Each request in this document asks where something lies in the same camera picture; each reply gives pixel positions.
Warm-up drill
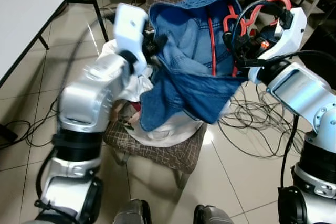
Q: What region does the blue denim garment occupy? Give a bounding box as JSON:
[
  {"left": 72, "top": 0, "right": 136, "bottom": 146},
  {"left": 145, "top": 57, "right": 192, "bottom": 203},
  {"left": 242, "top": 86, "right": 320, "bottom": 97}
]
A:
[{"left": 139, "top": 0, "right": 253, "bottom": 133}]

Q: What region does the black floor cable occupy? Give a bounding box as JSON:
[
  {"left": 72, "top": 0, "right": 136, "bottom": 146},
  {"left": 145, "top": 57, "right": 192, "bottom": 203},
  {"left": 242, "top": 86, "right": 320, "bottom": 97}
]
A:
[{"left": 0, "top": 98, "right": 61, "bottom": 151}]

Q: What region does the black box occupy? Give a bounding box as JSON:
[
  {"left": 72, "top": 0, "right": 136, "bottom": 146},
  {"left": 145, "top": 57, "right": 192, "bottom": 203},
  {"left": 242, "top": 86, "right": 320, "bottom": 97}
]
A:
[{"left": 303, "top": 22, "right": 336, "bottom": 78}]

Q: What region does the white table with black legs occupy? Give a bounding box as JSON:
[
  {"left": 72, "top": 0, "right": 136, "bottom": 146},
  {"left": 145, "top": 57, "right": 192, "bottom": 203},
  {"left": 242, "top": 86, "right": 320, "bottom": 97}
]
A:
[{"left": 0, "top": 0, "right": 111, "bottom": 86}]

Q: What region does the patterned beige garment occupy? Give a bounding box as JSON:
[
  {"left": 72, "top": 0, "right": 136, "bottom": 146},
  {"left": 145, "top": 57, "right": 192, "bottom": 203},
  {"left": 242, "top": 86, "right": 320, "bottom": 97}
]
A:
[{"left": 111, "top": 101, "right": 143, "bottom": 130}]

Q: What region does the red velvet hanger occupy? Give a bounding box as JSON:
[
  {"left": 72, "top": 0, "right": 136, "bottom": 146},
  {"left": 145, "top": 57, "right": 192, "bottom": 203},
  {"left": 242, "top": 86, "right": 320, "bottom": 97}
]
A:
[{"left": 207, "top": 0, "right": 292, "bottom": 78}]

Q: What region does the white laundry basket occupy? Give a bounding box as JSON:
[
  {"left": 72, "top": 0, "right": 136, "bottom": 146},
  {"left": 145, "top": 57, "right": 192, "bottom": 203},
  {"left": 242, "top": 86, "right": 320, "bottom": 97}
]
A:
[{"left": 100, "top": 40, "right": 232, "bottom": 148}]

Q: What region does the plaid upholstered chair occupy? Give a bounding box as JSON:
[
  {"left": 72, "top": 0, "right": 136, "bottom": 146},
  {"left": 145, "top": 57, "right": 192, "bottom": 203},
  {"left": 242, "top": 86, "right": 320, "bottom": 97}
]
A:
[{"left": 102, "top": 0, "right": 247, "bottom": 188}]

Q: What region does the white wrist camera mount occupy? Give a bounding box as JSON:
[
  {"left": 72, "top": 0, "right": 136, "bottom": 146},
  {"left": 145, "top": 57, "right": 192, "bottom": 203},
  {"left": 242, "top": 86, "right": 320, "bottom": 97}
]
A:
[
  {"left": 247, "top": 6, "right": 308, "bottom": 81},
  {"left": 113, "top": 3, "right": 149, "bottom": 75}
]

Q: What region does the robot left leg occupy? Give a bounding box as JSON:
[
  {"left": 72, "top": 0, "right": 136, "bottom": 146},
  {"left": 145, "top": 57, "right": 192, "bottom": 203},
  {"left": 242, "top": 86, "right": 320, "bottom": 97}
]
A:
[{"left": 113, "top": 199, "right": 153, "bottom": 224}]

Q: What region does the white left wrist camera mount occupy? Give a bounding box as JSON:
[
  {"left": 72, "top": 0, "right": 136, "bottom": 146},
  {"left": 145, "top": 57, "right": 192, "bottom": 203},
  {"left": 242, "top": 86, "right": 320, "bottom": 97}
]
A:
[{"left": 113, "top": 3, "right": 149, "bottom": 75}]

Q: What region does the robot right leg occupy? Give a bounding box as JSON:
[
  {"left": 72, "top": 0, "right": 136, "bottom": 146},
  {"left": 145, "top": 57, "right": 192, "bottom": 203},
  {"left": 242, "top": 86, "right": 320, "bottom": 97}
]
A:
[{"left": 193, "top": 205, "right": 234, "bottom": 224}]

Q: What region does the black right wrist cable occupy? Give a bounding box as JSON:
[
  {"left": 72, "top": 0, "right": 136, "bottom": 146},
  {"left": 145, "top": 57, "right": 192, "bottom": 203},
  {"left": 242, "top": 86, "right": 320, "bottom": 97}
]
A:
[{"left": 230, "top": 0, "right": 336, "bottom": 70}]

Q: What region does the robot leg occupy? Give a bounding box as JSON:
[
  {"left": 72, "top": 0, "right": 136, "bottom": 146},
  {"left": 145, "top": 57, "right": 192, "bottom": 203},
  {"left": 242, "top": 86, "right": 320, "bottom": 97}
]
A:
[
  {"left": 113, "top": 199, "right": 153, "bottom": 224},
  {"left": 193, "top": 205, "right": 234, "bottom": 224}
]

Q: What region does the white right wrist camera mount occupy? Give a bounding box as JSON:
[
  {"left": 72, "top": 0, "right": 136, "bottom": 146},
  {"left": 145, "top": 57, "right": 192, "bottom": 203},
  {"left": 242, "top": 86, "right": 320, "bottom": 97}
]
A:
[{"left": 247, "top": 6, "right": 308, "bottom": 81}]

